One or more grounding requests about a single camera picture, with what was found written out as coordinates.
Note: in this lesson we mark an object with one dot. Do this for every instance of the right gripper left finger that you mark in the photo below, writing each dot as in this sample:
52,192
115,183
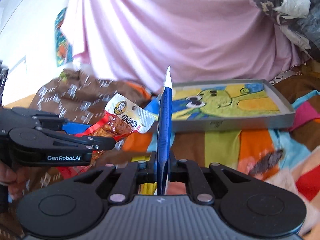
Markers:
146,175

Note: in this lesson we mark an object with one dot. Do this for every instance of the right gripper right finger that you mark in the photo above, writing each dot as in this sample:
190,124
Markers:
177,169

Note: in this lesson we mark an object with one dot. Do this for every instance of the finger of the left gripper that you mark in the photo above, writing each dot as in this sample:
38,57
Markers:
98,143
74,127

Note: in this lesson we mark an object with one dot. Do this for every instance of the red tofu snack packet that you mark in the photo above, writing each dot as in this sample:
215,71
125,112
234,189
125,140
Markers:
117,122

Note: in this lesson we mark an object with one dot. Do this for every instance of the blue snack packet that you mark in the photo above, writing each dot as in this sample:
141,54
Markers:
164,132

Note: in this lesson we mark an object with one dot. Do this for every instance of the person's left hand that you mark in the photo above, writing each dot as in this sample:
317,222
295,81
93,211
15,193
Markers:
14,180

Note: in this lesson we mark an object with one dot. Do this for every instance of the brown PF patterned bag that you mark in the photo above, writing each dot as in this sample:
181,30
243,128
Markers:
81,97

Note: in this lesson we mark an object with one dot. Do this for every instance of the colourful patterned cloth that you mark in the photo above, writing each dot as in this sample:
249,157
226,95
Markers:
63,49

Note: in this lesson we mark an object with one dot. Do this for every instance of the grey tray with cartoon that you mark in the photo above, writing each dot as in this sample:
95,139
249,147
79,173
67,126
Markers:
229,105

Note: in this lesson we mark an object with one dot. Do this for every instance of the colourful patchwork blanket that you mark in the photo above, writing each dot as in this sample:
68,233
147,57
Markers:
289,159

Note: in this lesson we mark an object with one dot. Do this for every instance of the pink bedsheet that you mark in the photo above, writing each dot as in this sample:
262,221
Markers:
196,40

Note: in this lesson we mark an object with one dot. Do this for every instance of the plastic bag of clothes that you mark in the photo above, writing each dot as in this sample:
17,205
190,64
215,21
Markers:
298,20

